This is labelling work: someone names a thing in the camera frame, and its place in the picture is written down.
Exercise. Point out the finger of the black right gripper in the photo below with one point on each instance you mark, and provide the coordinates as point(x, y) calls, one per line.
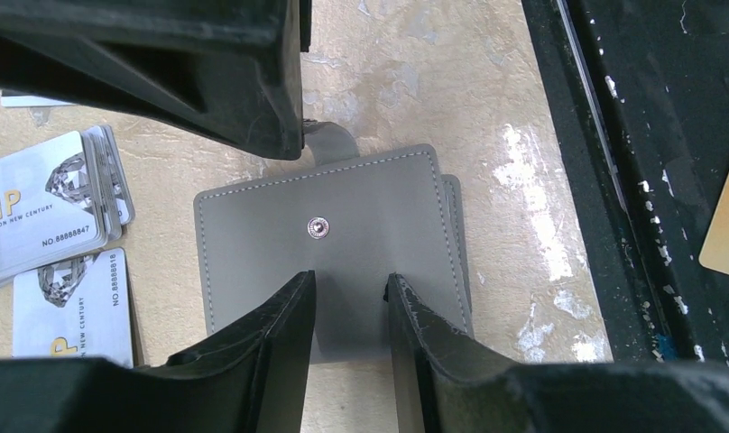
point(225, 70)

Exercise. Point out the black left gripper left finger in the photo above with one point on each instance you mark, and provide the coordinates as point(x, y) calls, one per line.
point(250, 376)

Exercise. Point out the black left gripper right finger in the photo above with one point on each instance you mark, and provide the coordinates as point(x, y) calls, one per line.
point(445, 381)

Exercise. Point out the grey card holder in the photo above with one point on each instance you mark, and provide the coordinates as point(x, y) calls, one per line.
point(353, 220)

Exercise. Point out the silver white credit card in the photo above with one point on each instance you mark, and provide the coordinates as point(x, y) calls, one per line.
point(60, 198)

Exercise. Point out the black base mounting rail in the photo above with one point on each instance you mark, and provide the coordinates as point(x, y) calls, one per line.
point(639, 95)

